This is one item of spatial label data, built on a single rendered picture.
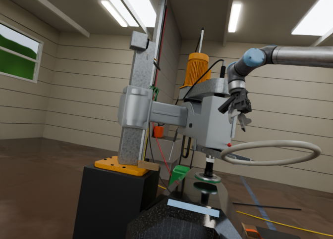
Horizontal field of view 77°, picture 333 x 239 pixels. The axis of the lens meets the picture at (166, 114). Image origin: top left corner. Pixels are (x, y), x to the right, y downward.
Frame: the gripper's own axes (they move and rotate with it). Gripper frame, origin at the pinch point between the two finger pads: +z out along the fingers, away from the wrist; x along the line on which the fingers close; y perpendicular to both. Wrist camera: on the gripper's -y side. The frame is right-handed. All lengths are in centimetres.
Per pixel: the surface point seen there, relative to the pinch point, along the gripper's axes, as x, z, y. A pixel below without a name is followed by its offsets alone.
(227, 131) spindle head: 54, -21, -34
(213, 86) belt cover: 35, -54, -34
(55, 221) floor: 5, 60, -220
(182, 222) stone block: 8, 46, -41
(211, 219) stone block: 19, 43, -29
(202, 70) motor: 70, -104, -68
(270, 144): 2.3, 10.0, 14.1
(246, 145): -0.2, 9.5, 4.1
